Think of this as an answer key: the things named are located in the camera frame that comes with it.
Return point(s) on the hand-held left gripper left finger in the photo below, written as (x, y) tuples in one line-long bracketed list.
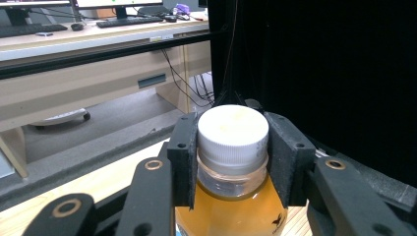
[(183, 157)]

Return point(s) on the black horizontal frame bar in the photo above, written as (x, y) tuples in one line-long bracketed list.
[(98, 54)]

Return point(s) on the light wooden office desk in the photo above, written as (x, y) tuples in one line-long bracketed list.
[(82, 82)]

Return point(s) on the black computer mouse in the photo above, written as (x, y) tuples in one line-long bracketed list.
[(170, 18), (77, 27)]

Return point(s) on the white wheeled base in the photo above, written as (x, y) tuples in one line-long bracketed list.
[(62, 117)]

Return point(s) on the black curtain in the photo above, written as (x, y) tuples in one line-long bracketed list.
[(327, 65)]

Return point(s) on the amber drink bottle white cap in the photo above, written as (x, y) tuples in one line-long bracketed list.
[(232, 137)]

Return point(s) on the black metal frame stand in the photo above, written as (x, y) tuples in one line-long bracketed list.
[(254, 104)]

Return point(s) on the purple object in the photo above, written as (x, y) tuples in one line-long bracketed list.
[(182, 8)]

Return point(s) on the computer monitor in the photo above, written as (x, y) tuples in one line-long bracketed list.
[(19, 4), (119, 3)]

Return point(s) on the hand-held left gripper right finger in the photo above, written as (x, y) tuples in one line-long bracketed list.
[(288, 160)]

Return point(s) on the black keyboard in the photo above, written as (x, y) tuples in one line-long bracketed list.
[(128, 21), (29, 30)]

